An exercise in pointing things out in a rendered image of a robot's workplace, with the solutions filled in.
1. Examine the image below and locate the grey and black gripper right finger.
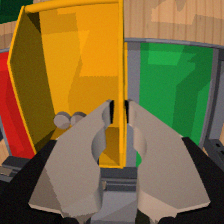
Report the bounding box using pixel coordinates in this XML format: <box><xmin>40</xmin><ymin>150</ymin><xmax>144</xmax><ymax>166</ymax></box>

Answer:
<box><xmin>125</xmin><ymin>99</ymin><xmax>224</xmax><ymax>224</ymax></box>

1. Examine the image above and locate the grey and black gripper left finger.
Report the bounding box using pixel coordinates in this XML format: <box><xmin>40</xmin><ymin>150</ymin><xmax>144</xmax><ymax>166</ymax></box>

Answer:
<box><xmin>0</xmin><ymin>99</ymin><xmax>114</xmax><ymax>224</ymax></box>

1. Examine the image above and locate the grey round disc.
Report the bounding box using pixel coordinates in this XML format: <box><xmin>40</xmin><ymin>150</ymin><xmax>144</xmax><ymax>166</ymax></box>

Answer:
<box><xmin>54</xmin><ymin>111</ymin><xmax>71</xmax><ymax>129</ymax></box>
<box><xmin>70</xmin><ymin>112</ymin><xmax>87</xmax><ymax>126</ymax></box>

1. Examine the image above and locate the grey metal shelf rack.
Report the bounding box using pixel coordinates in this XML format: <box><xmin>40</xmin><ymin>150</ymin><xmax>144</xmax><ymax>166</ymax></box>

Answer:
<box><xmin>0</xmin><ymin>38</ymin><xmax>224</xmax><ymax>224</ymax></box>

